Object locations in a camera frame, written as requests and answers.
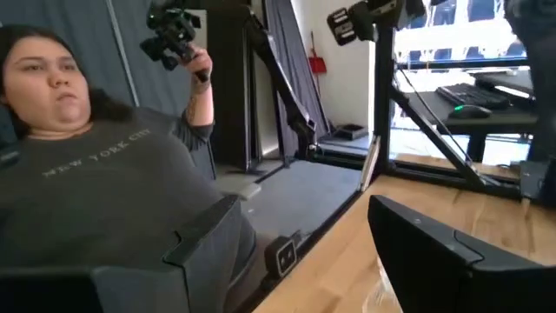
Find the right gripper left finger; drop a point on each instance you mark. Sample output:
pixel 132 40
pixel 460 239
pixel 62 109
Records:
pixel 187 278

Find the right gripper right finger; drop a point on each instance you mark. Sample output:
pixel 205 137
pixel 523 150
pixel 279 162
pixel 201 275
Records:
pixel 447 278

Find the clear glass candle holder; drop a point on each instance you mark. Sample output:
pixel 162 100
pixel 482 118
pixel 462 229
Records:
pixel 377 295

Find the light grey pad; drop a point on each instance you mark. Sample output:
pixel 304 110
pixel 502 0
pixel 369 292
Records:
pixel 243 190

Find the person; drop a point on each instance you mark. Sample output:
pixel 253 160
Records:
pixel 108 195

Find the black computer mouse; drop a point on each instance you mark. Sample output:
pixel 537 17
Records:
pixel 469 112

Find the black desk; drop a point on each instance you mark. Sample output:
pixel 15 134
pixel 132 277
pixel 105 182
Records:
pixel 512 117

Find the black floor tray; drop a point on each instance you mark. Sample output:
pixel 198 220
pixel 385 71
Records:
pixel 349 131

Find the black keyboard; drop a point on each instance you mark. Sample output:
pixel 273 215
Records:
pixel 473 95

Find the person's hand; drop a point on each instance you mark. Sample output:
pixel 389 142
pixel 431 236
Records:
pixel 200 65

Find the grey curtain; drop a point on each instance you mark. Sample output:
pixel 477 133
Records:
pixel 295 65

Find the red dustpan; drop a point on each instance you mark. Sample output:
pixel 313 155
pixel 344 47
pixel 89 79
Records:
pixel 318 65

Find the black frame end connector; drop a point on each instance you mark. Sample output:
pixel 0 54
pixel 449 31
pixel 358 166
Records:
pixel 281 257

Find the white frame post plate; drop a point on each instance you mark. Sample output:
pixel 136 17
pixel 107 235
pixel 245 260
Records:
pixel 370 165

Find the black aluminium table frame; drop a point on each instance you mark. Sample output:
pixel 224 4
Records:
pixel 384 108

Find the black stand post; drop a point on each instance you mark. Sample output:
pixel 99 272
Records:
pixel 228 87

